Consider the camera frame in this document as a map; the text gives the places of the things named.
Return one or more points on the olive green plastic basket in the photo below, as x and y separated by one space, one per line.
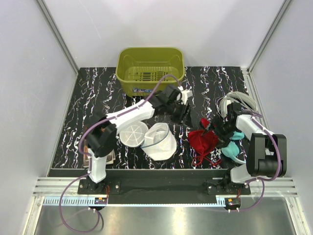
139 69

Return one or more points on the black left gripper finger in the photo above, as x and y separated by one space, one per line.
187 116
183 110

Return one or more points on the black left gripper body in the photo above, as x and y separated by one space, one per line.
175 111

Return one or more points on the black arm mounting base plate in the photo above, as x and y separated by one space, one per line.
135 198

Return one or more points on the red bra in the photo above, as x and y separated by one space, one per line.
203 144

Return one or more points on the white mesh laundry bag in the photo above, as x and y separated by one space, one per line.
157 142

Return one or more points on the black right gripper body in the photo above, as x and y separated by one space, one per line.
224 133

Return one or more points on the teal cat-ear headphones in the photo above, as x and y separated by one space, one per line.
232 150

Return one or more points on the white slotted cable duct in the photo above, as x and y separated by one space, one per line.
75 201

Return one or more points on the dark orange paperback book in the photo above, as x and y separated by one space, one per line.
109 158

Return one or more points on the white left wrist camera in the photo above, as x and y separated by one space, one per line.
184 94

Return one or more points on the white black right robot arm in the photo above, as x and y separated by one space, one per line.
267 153

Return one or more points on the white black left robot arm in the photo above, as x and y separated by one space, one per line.
102 137

